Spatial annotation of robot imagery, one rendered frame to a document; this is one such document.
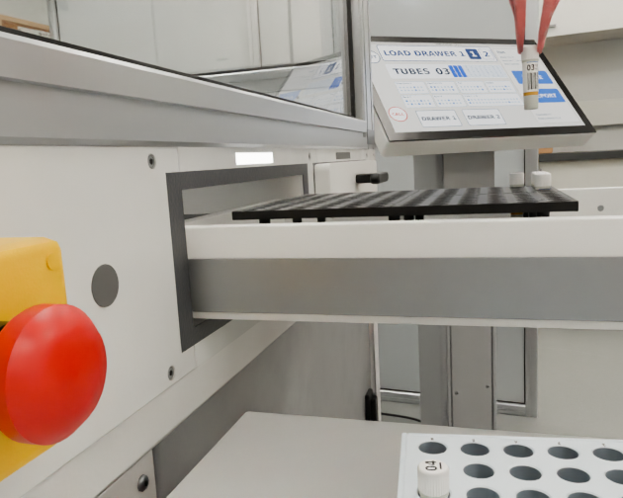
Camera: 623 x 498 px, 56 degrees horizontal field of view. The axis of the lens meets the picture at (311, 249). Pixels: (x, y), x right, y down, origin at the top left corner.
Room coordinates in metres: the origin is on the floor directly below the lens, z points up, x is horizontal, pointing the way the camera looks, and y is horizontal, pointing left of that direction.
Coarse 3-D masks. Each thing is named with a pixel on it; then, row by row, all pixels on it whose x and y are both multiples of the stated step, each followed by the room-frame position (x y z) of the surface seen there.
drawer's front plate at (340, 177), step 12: (324, 168) 0.66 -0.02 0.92; (336, 168) 0.69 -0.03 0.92; (348, 168) 0.75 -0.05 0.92; (360, 168) 0.82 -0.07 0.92; (372, 168) 0.90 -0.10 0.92; (324, 180) 0.66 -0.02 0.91; (336, 180) 0.69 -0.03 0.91; (348, 180) 0.75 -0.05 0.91; (324, 192) 0.66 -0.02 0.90; (336, 192) 0.68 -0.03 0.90; (348, 192) 0.74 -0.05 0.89
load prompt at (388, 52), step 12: (384, 48) 1.34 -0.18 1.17; (396, 48) 1.35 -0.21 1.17; (408, 48) 1.36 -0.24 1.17; (420, 48) 1.37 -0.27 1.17; (432, 48) 1.39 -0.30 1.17; (444, 48) 1.40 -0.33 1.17; (456, 48) 1.41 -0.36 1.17; (468, 48) 1.42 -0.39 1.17; (480, 48) 1.43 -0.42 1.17; (384, 60) 1.31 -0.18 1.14; (396, 60) 1.32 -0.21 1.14; (408, 60) 1.33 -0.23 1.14; (420, 60) 1.35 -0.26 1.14; (432, 60) 1.36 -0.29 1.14; (444, 60) 1.37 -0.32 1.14; (456, 60) 1.38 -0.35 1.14; (468, 60) 1.39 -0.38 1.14; (480, 60) 1.40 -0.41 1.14; (492, 60) 1.41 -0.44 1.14
